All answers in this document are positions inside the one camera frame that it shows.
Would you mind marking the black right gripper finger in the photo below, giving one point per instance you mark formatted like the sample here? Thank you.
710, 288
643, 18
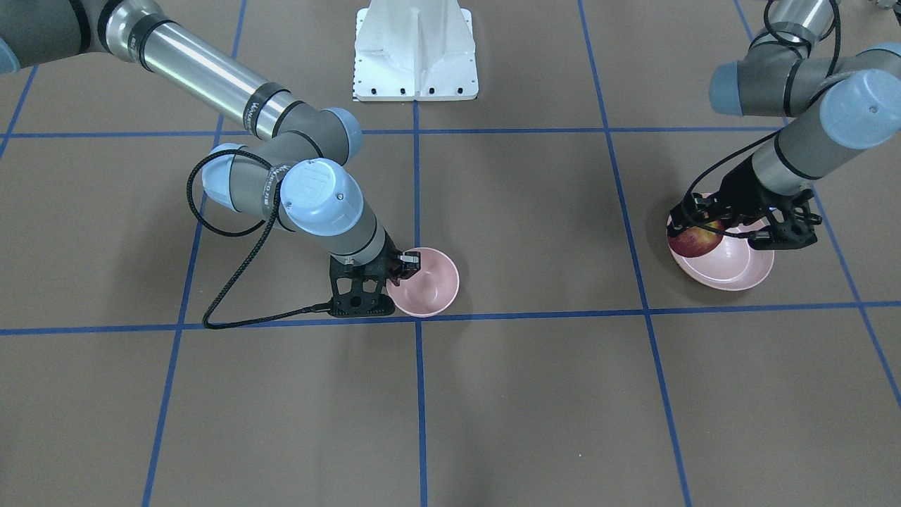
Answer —
410, 263

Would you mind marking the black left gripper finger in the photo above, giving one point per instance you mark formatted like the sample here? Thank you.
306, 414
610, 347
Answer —
679, 221
712, 228

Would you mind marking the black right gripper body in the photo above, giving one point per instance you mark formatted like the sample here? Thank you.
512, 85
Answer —
389, 268

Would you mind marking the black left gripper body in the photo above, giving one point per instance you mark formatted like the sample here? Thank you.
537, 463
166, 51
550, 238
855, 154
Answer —
734, 189

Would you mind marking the red apple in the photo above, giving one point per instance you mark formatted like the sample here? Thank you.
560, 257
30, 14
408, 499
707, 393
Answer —
692, 242

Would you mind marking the pink bowl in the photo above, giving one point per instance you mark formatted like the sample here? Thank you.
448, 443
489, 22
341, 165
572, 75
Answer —
432, 289

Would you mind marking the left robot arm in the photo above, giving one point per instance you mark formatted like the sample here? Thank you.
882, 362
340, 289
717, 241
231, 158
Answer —
838, 108

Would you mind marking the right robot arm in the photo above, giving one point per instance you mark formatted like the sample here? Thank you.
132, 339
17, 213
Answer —
293, 176

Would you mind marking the pink plate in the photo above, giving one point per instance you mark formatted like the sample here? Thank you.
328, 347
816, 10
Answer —
732, 266

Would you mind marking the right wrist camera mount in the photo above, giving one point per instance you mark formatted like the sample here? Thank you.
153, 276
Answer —
353, 298

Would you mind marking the white camera mast base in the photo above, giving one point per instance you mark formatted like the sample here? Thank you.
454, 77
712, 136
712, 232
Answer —
414, 51

